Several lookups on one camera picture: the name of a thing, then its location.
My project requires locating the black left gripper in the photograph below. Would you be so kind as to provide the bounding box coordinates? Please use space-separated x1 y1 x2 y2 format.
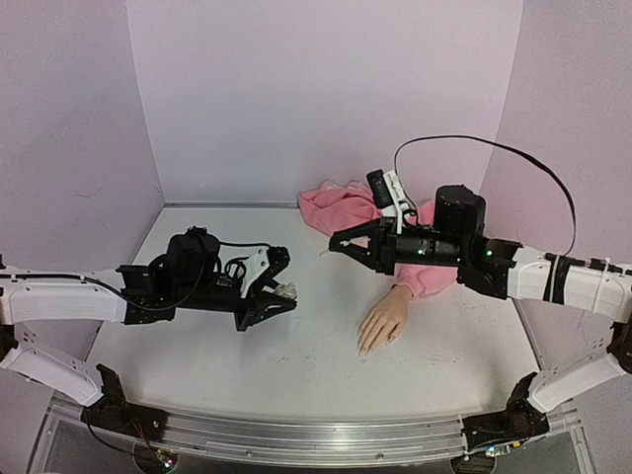
177 276 299 334

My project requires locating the clear nail polish bottle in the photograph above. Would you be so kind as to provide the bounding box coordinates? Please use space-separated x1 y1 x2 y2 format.
274 282 297 300

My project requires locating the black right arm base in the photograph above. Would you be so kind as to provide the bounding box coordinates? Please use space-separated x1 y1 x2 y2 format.
461 372 550 453

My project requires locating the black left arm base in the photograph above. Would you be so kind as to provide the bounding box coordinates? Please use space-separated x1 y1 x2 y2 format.
81 363 168 442

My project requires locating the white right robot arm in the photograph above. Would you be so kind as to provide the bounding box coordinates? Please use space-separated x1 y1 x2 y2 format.
329 186 631 413

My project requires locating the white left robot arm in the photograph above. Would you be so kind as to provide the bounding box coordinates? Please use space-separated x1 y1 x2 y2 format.
1 227 297 432

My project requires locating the pink sweatshirt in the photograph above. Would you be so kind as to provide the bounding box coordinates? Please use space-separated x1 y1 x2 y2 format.
297 181 457 299

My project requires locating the mannequin hand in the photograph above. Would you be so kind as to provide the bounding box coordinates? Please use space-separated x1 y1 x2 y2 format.
357 285 413 356

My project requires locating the black left camera cable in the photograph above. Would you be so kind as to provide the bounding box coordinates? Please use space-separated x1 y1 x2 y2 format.
216 240 273 285

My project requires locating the black camera cable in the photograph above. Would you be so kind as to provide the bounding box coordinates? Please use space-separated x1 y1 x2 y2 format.
393 136 578 256
216 240 273 285

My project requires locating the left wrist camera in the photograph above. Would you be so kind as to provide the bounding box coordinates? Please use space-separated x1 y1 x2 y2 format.
241 246 290 298

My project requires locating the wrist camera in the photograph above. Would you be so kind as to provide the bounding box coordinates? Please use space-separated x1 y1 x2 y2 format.
241 246 290 298
366 169 415 234

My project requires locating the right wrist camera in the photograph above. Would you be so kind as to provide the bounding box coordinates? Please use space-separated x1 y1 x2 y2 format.
366 169 415 234

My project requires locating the aluminium front rail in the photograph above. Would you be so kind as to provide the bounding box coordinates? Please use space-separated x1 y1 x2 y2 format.
50 399 581 467

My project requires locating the black right camera cable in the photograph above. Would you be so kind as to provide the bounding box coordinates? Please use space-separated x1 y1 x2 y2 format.
393 136 578 256

